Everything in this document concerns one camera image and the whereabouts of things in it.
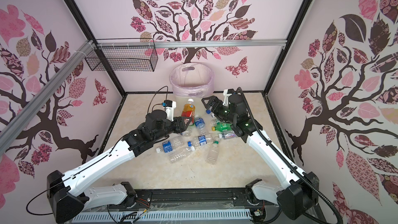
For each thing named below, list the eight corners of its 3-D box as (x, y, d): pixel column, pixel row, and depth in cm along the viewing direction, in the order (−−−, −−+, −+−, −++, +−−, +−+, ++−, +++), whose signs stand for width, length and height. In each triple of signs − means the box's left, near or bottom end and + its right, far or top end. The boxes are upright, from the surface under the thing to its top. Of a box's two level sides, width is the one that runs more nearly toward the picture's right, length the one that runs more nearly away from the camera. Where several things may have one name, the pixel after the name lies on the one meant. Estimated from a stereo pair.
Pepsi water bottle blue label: (192, 153, 90) (192, 150, 86) (187, 145, 93) (187, 142, 90) (213, 140, 95) (213, 137, 92) (208, 133, 98) (208, 130, 95)
